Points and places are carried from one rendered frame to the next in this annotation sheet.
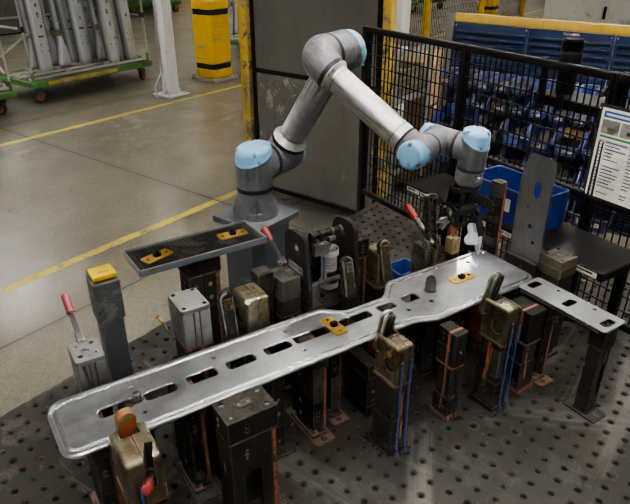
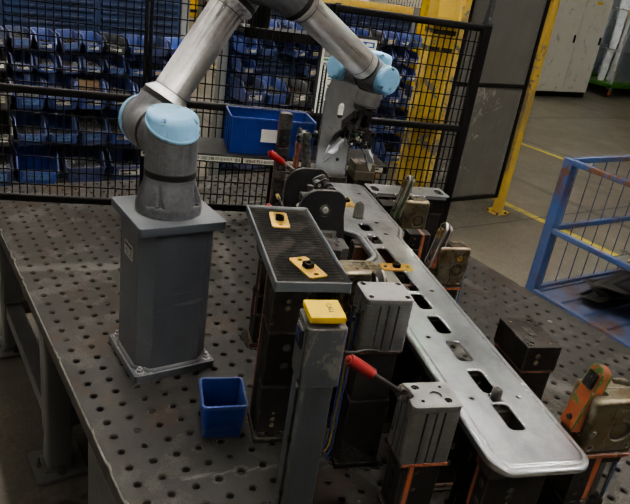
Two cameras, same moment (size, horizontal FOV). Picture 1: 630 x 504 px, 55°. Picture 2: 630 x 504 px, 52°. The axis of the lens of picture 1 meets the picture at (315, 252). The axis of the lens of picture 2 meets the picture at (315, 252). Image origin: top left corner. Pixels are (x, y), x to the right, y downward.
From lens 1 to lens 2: 185 cm
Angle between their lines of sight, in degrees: 66
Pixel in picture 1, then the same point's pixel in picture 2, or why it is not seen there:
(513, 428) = not seen: hidden behind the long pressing
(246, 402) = (529, 329)
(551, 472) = (478, 305)
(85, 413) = (516, 439)
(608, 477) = (487, 290)
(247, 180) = (189, 160)
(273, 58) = not seen: outside the picture
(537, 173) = (340, 95)
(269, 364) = (450, 312)
